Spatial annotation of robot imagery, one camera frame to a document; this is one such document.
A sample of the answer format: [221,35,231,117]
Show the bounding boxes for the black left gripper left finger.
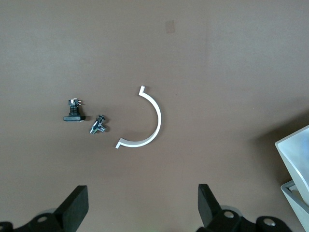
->
[0,185,89,232]

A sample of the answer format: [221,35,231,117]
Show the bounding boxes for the white semicircular bracket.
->
[115,85,162,149]

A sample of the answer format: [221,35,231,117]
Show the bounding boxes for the white drawer cabinet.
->
[274,125,309,232]

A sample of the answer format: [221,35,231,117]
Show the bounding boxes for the black push button switch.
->
[63,97,86,123]

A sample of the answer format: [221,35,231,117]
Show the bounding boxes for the chrome valve fitting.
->
[89,114,108,135]

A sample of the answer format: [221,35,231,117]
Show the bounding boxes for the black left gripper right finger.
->
[196,184,293,232]

